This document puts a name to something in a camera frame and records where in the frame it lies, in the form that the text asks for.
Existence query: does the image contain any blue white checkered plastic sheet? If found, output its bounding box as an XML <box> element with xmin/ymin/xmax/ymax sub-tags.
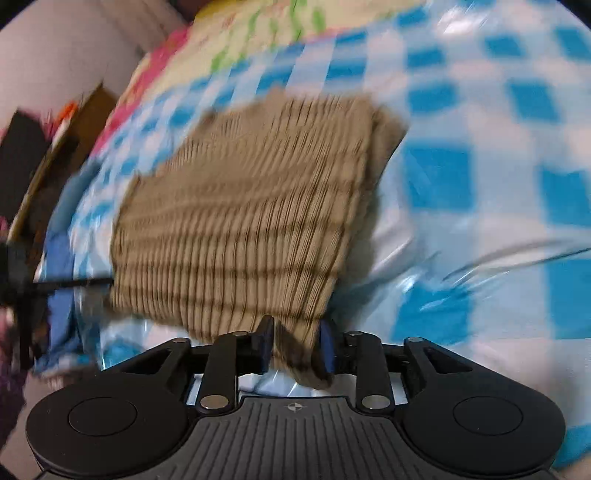
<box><xmin>34</xmin><ymin>0</ymin><xmax>591</xmax><ymax>472</ymax></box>

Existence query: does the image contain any tan striped ribbed sweater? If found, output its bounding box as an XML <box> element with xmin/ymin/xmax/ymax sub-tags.
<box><xmin>108</xmin><ymin>88</ymin><xmax>410</xmax><ymax>391</ymax></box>

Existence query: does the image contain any blue cloth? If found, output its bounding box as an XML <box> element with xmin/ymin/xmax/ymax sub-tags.
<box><xmin>33</xmin><ymin>228</ymin><xmax>103</xmax><ymax>372</ymax></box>

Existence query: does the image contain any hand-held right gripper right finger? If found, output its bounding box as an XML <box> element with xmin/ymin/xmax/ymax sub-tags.
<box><xmin>318</xmin><ymin>320</ymin><xmax>468</xmax><ymax>414</ymax></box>

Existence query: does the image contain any wooden cabinet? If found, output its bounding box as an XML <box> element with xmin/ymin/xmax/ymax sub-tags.
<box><xmin>9</xmin><ymin>83</ymin><xmax>122</xmax><ymax>241</ymax></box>

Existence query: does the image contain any yellow floral bedsheet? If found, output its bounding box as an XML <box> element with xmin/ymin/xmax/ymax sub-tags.
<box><xmin>99</xmin><ymin>0</ymin><xmax>426</xmax><ymax>154</ymax></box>

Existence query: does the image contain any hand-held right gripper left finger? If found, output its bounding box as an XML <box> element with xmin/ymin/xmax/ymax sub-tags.
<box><xmin>120</xmin><ymin>316</ymin><xmax>274</xmax><ymax>414</ymax></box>

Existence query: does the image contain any black object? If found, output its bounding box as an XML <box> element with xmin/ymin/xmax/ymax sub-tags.
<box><xmin>0</xmin><ymin>108</ymin><xmax>52</xmax><ymax>223</ymax></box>

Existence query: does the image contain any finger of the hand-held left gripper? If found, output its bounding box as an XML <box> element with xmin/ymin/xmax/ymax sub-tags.
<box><xmin>33</xmin><ymin>276</ymin><xmax>114</xmax><ymax>295</ymax></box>

